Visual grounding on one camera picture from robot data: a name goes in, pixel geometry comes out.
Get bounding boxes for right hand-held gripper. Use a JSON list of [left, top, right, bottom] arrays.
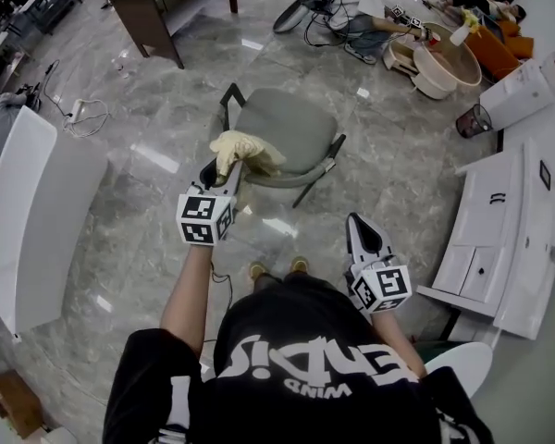
[[344, 212, 413, 316]]

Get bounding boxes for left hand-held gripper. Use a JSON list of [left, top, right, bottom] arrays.
[[175, 156, 245, 248]]

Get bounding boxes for pale yellow clothes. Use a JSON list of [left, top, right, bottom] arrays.
[[209, 129, 288, 216]]

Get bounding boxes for grey office chair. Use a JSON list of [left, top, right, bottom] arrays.
[[219, 82, 348, 210]]

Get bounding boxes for person's left forearm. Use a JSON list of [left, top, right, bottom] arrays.
[[159, 242, 214, 358]]

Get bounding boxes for person's right forearm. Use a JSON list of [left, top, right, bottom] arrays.
[[372, 311, 429, 378]]

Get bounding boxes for white sink cabinet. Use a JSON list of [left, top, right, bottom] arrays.
[[415, 136, 555, 341]]

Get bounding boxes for person's black printed t-shirt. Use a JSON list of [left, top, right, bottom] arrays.
[[102, 273, 494, 444]]

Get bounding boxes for white round stool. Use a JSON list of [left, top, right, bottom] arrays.
[[423, 341, 494, 401]]

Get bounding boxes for white power strip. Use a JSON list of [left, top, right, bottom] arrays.
[[63, 98, 85, 124]]

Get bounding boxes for grey elongated board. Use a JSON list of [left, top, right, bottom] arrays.
[[272, 0, 352, 34]]

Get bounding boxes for dark brown desk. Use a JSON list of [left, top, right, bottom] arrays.
[[106, 0, 240, 70]]

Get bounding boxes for small beige wooden stool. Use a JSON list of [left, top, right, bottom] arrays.
[[382, 39, 422, 76]]

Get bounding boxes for white bathtub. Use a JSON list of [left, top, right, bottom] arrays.
[[0, 105, 110, 337]]

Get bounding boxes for round beige coffee table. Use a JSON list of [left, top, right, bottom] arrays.
[[413, 21, 484, 101]]

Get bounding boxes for white water dispenser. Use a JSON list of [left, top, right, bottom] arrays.
[[479, 49, 555, 119]]

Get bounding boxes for white spray bottle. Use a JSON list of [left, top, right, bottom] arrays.
[[449, 9, 480, 46]]

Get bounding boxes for orange sofa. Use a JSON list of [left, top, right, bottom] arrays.
[[464, 18, 536, 82]]

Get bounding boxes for brown cardboard box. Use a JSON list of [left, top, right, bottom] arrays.
[[0, 370, 45, 439]]

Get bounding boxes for black cable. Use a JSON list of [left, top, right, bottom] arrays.
[[209, 259, 235, 315]]

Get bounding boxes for white cable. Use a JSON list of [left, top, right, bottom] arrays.
[[64, 99, 110, 139]]

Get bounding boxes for black wire waste bin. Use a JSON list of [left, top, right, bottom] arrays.
[[455, 103, 494, 140]]

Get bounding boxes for tangle of black cables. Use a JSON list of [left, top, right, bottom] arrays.
[[303, 0, 355, 49]]

